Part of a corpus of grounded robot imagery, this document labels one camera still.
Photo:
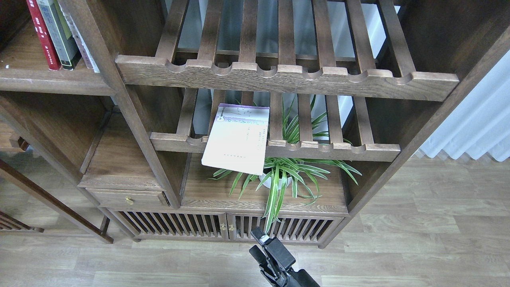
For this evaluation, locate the white lavender paperback book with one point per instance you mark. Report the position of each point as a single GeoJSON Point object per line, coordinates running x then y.
{"type": "Point", "coordinates": [238, 139]}

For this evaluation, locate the dark wooden bookshelf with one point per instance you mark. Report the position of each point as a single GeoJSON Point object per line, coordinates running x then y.
{"type": "Point", "coordinates": [370, 80]}

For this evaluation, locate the red paperback book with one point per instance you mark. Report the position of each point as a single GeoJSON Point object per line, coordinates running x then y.
{"type": "Point", "coordinates": [43, 34]}

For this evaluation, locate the green spider plant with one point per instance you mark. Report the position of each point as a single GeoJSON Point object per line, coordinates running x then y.
{"type": "Point", "coordinates": [280, 172]}

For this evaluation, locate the green grey black-edged book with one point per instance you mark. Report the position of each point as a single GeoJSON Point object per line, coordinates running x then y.
{"type": "Point", "coordinates": [60, 33]}

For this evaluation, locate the wooden furniture frame left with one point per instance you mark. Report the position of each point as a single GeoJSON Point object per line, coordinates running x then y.
{"type": "Point", "coordinates": [12, 225]}

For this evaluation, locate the white upright book spine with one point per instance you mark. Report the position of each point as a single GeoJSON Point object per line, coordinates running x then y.
{"type": "Point", "coordinates": [86, 55]}

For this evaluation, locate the white pleated curtain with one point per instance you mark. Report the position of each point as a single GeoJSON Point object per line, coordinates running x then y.
{"type": "Point", "coordinates": [480, 124]}

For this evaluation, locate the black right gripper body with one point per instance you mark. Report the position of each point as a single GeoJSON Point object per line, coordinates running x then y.
{"type": "Point", "coordinates": [275, 262]}

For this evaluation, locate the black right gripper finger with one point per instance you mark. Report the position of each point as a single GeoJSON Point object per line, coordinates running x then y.
{"type": "Point", "coordinates": [259, 235]}

